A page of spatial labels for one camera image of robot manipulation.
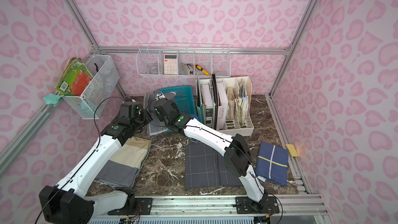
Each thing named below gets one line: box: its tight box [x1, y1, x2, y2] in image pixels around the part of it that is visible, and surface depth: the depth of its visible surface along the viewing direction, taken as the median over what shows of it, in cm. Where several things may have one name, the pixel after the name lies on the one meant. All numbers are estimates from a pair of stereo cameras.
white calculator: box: [163, 53, 178, 75], surface depth 97 cm
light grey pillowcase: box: [143, 92, 173, 136], surface depth 80 cm
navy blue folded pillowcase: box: [255, 141, 289, 187], surface depth 86 cm
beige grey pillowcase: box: [95, 136, 152, 189], surface depth 85 cm
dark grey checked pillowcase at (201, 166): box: [184, 142, 219, 190], surface depth 85 cm
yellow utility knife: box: [194, 63, 211, 76], surface depth 100 cm
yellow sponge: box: [285, 144, 299, 158], surface depth 96 cm
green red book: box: [54, 57, 95, 97], surface depth 73 cm
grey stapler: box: [180, 62, 194, 76], surface depth 101 cm
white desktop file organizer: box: [195, 76, 254, 137], surface depth 90 cm
